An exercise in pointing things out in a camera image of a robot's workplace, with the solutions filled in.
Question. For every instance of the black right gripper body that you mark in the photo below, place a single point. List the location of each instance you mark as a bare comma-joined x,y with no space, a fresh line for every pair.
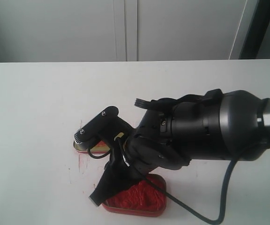
133,158

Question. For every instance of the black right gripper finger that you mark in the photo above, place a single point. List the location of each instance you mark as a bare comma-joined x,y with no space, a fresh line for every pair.
113,181

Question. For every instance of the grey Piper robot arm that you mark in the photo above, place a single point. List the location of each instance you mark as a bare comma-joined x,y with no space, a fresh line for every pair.
232,126

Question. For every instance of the red ink tin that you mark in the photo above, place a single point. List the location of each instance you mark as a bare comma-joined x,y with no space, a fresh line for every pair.
140,200

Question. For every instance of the gold tin lid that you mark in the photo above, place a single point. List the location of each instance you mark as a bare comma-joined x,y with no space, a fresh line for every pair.
98,143

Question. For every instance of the white cabinet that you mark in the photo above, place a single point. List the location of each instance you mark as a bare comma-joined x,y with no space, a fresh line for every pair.
123,30

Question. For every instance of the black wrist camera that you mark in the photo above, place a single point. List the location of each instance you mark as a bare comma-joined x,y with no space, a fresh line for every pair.
103,127

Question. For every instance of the dark door frame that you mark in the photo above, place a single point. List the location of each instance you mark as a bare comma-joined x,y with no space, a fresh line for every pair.
256,31

